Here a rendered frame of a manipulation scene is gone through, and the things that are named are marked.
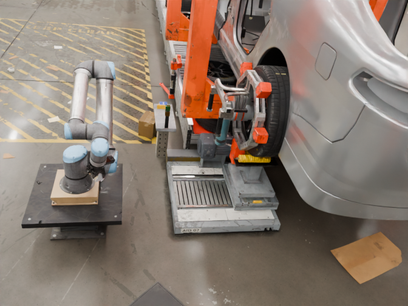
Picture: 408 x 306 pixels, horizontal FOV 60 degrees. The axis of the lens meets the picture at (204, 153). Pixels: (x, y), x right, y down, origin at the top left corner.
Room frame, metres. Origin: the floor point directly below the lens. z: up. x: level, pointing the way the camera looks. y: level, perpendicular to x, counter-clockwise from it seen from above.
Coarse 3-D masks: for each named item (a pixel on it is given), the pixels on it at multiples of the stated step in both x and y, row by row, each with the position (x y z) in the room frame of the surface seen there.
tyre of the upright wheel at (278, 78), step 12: (264, 72) 2.27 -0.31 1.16; (276, 72) 2.26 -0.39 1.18; (276, 84) 2.14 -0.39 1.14; (288, 84) 2.17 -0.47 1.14; (276, 96) 2.07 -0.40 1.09; (288, 96) 2.10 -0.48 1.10; (276, 108) 2.02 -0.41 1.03; (288, 108) 2.05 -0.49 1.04; (276, 120) 1.99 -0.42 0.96; (276, 132) 1.99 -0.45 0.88; (264, 144) 1.98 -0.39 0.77; (276, 144) 1.99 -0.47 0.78; (264, 156) 2.06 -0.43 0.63; (276, 156) 2.08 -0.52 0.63
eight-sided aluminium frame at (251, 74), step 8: (248, 72) 2.32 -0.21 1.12; (240, 80) 2.44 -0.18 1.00; (256, 80) 2.26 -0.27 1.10; (256, 104) 2.06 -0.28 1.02; (264, 104) 2.07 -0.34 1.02; (256, 112) 2.02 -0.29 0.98; (264, 112) 2.03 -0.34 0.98; (256, 120) 2.00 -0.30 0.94; (264, 120) 2.01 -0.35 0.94; (240, 128) 2.38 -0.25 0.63; (240, 136) 2.31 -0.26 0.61; (240, 144) 2.16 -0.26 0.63; (248, 144) 2.01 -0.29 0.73; (256, 144) 2.01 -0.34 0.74
